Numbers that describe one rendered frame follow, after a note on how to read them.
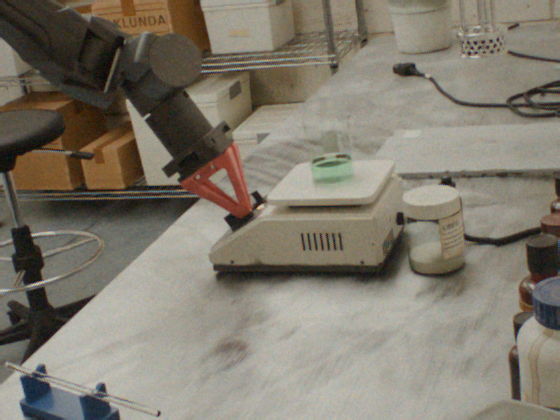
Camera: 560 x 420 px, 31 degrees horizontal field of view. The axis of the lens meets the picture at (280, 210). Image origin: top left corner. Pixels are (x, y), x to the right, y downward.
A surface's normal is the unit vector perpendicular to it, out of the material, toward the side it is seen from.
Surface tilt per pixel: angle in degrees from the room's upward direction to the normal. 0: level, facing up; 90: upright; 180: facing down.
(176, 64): 67
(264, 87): 90
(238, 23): 93
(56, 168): 91
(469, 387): 0
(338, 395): 0
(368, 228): 90
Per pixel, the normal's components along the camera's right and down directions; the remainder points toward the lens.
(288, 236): -0.32, 0.37
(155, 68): 0.40, -0.15
